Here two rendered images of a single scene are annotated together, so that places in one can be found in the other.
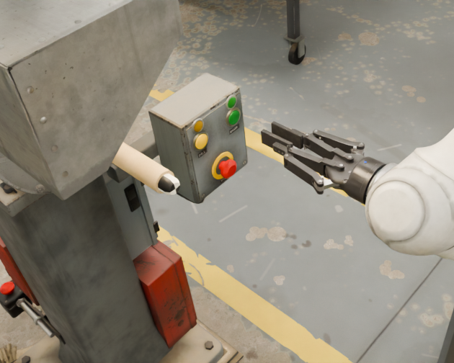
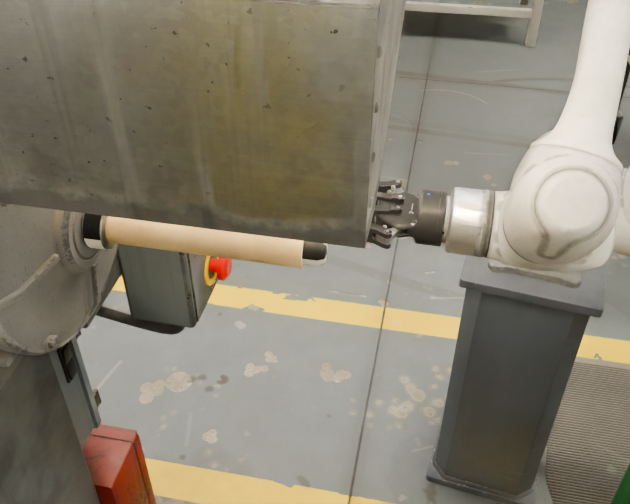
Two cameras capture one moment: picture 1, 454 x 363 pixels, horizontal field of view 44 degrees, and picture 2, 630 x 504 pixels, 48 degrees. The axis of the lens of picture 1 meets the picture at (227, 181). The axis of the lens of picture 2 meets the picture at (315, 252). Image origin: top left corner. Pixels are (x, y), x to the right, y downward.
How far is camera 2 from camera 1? 0.40 m
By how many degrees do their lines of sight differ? 28
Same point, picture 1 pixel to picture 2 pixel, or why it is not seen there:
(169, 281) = (131, 472)
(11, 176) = (18, 328)
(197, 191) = (194, 308)
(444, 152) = (577, 133)
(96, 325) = not seen: outside the picture
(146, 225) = (85, 400)
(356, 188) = (431, 226)
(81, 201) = (23, 378)
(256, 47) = not seen: hidden behind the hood
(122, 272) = (77, 480)
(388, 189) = (561, 180)
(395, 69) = not seen: hidden behind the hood
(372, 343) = (355, 463)
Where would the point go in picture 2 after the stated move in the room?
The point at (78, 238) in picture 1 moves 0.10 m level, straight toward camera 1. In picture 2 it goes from (25, 441) to (82, 475)
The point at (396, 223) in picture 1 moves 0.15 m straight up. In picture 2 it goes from (582, 216) to (624, 76)
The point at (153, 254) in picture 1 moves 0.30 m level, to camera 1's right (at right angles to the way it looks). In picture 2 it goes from (95, 443) to (242, 362)
